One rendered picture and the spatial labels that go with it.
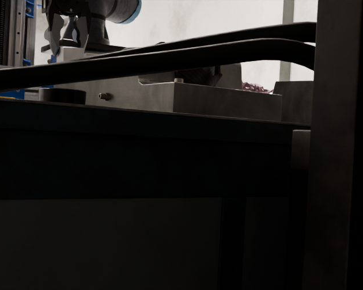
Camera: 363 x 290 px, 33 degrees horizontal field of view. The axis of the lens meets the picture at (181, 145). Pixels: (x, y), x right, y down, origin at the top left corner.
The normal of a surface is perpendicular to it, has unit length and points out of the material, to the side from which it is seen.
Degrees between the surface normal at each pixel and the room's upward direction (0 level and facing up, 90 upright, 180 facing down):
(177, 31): 90
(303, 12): 90
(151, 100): 90
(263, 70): 90
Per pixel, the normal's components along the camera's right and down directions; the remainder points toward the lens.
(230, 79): 0.59, -0.07
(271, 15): -0.87, -0.04
